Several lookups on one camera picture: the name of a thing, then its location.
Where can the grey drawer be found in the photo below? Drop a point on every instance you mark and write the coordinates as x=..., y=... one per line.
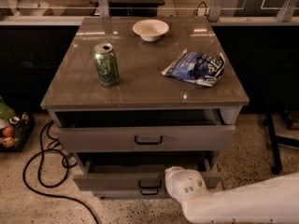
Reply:
x=132, y=194
x=140, y=170
x=146, y=130

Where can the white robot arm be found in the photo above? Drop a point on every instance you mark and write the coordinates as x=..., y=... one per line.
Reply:
x=273, y=201

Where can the grey drawer cabinet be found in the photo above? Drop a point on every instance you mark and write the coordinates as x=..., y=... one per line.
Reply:
x=76, y=89

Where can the grey top drawer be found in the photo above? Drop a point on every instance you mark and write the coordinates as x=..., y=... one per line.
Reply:
x=146, y=130

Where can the grey bottom drawer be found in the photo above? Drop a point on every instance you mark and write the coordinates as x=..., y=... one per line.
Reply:
x=132, y=194

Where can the blue white chip bag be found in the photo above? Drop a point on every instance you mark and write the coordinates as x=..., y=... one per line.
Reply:
x=196, y=67

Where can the green soda can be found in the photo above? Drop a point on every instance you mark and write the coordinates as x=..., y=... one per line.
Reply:
x=106, y=64

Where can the white bowl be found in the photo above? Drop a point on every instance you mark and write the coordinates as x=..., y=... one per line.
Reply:
x=150, y=30

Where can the dark background table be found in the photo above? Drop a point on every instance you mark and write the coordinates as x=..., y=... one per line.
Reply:
x=136, y=8

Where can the black basket with fruit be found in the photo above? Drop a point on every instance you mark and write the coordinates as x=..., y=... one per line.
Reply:
x=16, y=125

